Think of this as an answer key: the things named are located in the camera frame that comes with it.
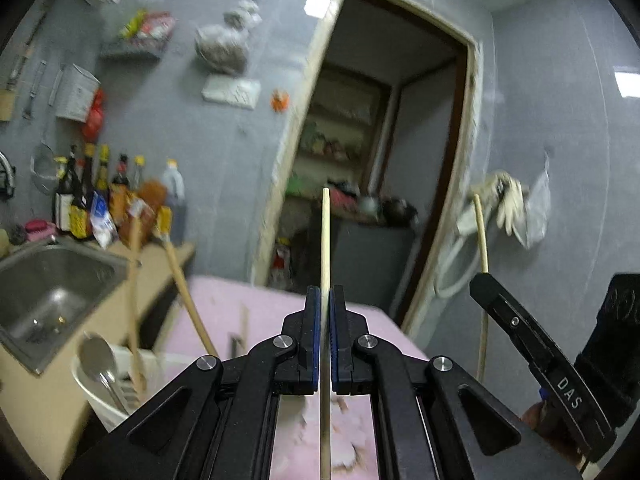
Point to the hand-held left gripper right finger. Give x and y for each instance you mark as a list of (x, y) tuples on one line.
[(336, 335)]

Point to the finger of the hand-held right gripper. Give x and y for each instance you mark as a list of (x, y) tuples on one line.
[(505, 305)]

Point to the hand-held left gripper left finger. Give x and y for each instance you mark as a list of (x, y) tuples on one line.
[(314, 335)]

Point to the wooden spatula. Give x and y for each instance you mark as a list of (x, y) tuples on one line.
[(185, 290)]

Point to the white utensil holder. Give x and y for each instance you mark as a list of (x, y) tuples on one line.
[(102, 405)]

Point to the person's right hand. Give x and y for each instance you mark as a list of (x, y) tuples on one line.
[(547, 425)]

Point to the pink floral tablecloth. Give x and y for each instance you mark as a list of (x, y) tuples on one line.
[(260, 305)]

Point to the red white bottles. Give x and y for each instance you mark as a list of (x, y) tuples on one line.
[(282, 262)]

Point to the black cabinet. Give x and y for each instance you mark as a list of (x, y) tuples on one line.
[(370, 260)]

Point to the clear plastic bag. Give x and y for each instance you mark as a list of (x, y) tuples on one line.
[(537, 210)]

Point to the grey metal pot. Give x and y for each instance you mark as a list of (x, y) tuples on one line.
[(369, 205)]

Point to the black wok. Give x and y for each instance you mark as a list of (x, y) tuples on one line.
[(400, 211)]

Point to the red cloth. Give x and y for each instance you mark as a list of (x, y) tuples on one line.
[(342, 195)]

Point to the beige kitchen counter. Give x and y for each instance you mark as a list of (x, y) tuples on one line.
[(152, 272)]

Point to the dark oil jug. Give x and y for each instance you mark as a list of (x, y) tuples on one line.
[(175, 195)]

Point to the wooden shelf unit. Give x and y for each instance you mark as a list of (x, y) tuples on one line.
[(340, 125)]

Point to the orange snack packets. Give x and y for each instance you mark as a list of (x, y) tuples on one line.
[(150, 195)]

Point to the blue white packet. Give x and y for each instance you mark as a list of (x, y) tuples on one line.
[(102, 222)]

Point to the stainless steel sink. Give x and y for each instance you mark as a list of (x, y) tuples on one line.
[(55, 300)]

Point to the pink sponge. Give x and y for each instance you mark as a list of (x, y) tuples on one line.
[(39, 226)]

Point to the hanging grey plastic bags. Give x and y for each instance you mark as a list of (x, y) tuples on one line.
[(222, 45)]

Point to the red plastic bag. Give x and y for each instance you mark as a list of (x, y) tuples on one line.
[(95, 117)]

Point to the dark scouring pad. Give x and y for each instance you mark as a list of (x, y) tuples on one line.
[(17, 235)]

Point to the hanging metal strainer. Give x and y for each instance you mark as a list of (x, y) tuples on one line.
[(44, 165)]

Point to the metal faucet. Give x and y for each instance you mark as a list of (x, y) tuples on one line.
[(6, 170)]

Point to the colourful packets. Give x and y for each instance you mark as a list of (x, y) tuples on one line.
[(150, 25)]

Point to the hanging metal utensil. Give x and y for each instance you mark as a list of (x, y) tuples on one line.
[(32, 92)]

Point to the wooden door frame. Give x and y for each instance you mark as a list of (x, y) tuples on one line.
[(306, 110)]

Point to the orange wall hook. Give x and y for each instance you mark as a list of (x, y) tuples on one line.
[(280, 100)]

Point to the grey wall shelf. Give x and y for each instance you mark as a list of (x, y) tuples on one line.
[(130, 51)]

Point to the wooden wall block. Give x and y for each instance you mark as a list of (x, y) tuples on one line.
[(6, 105)]

